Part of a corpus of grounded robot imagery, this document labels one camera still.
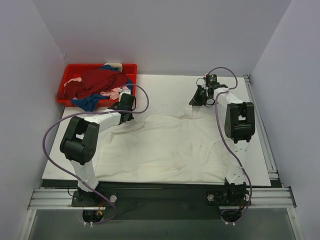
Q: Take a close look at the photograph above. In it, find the white t shirt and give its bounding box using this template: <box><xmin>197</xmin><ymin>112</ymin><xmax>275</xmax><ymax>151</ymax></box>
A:
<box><xmin>95</xmin><ymin>106</ymin><xmax>229</xmax><ymax>185</ymax></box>

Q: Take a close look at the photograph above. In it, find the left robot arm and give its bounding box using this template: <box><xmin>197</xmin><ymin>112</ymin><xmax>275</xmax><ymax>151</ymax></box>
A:
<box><xmin>60</xmin><ymin>93</ymin><xmax>136</xmax><ymax>206</ymax></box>

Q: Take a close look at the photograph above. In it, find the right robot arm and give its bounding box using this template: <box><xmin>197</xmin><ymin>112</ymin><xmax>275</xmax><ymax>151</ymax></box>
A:
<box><xmin>189</xmin><ymin>74</ymin><xmax>256</xmax><ymax>185</ymax></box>

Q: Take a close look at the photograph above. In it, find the beige garment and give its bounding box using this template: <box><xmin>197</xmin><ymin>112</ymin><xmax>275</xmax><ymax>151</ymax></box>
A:
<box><xmin>102</xmin><ymin>62</ymin><xmax>123</xmax><ymax>72</ymax></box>

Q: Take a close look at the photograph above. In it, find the dark red garment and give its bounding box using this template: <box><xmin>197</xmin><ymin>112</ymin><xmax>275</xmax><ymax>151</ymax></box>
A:
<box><xmin>57</xmin><ymin>69</ymin><xmax>128</xmax><ymax>100</ymax></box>

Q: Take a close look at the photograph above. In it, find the blue garment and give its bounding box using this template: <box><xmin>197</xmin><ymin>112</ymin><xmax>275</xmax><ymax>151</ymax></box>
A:
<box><xmin>70</xmin><ymin>64</ymin><xmax>137</xmax><ymax>112</ymax></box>

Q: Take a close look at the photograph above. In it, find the red plastic bin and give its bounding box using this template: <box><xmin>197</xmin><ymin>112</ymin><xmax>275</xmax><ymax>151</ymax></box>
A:
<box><xmin>56</xmin><ymin>63</ymin><xmax>138</xmax><ymax>112</ymax></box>

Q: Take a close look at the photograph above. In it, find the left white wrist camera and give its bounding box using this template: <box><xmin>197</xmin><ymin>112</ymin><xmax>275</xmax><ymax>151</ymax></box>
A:
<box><xmin>118</xmin><ymin>86</ymin><xmax>131</xmax><ymax>97</ymax></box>

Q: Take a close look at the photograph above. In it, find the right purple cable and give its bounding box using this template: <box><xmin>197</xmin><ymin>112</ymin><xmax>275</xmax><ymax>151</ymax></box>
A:
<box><xmin>206</xmin><ymin>66</ymin><xmax>253</xmax><ymax>223</ymax></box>

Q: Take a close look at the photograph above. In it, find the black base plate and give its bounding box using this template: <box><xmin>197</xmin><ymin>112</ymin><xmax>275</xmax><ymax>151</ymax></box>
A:
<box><xmin>41</xmin><ymin>178</ymin><xmax>253</xmax><ymax>221</ymax></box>

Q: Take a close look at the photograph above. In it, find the aluminium side rail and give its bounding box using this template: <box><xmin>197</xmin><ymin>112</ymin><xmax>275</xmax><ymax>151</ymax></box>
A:
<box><xmin>243</xmin><ymin>74</ymin><xmax>280</xmax><ymax>180</ymax></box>

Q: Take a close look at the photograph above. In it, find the aluminium front rail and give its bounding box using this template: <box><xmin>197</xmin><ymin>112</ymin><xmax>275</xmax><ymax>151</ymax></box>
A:
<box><xmin>28</xmin><ymin>187</ymin><xmax>297</xmax><ymax>210</ymax></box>

